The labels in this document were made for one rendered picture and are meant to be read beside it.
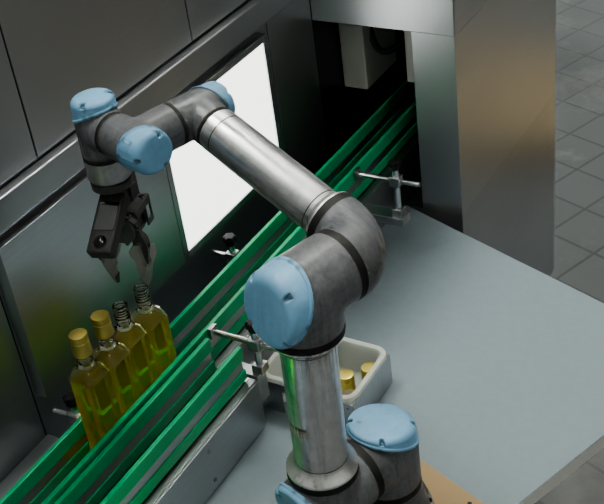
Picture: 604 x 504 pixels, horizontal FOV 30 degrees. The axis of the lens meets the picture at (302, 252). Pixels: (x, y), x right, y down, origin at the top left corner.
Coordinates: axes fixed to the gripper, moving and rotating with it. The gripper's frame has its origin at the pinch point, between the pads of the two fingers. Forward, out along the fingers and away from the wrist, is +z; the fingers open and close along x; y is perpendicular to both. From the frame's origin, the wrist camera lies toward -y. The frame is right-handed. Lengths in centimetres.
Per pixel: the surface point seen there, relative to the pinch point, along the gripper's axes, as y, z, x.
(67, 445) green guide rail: -15.9, 26.9, 11.6
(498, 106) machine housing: 121, 29, -46
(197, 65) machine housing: 55, -14, 5
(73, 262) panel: 7.2, 2.7, 15.4
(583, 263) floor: 183, 122, -64
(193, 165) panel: 46.7, 4.8, 6.7
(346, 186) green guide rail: 76, 27, -17
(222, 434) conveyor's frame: 0.4, 36.0, -11.3
